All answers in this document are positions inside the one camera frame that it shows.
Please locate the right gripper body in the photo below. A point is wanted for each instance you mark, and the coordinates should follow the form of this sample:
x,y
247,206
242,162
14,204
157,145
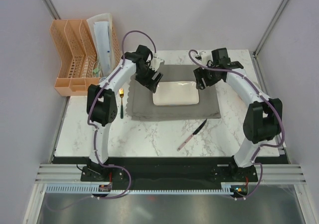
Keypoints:
x,y
210,76

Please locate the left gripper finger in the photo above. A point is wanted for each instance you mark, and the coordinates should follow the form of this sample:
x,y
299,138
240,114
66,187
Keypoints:
x,y
149,84
155,80

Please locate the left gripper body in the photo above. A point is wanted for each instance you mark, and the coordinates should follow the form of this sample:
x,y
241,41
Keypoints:
x,y
147,72

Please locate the white rectangular plate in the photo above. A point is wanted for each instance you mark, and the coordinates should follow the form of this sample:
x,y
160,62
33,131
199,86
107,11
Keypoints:
x,y
178,93

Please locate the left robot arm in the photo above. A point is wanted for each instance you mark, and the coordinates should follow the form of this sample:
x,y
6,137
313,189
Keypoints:
x,y
102,107

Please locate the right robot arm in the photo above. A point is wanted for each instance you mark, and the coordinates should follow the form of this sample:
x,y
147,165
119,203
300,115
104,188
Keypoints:
x,y
262,126

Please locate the green clip items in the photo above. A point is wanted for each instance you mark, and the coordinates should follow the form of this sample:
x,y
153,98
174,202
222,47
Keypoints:
x,y
97,72

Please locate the white paper folder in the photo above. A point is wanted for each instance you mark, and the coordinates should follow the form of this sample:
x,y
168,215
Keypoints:
x,y
101,28

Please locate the orange plastic file organizer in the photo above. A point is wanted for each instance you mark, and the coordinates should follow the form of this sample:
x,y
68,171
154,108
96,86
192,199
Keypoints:
x,y
75,43

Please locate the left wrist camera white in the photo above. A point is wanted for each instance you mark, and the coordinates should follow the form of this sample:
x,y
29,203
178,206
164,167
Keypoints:
x,y
155,64

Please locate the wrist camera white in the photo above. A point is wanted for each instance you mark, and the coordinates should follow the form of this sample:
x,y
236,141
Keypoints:
x,y
202,57
155,64

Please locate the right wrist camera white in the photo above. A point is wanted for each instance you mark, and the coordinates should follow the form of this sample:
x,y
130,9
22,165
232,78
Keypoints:
x,y
202,57

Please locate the gold fork green handle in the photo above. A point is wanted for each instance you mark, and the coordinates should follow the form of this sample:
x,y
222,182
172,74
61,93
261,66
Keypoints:
x,y
121,94

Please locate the black knife pink handle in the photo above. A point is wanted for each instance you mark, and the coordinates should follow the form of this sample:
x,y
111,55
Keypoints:
x,y
192,135

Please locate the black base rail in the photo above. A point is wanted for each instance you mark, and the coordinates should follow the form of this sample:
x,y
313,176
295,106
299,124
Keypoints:
x,y
168,173

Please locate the white slotted cable duct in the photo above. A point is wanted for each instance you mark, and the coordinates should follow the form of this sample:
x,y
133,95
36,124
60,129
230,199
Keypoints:
x,y
108,189

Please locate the aluminium frame rail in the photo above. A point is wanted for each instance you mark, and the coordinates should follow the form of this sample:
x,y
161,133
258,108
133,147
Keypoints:
x,y
58,173

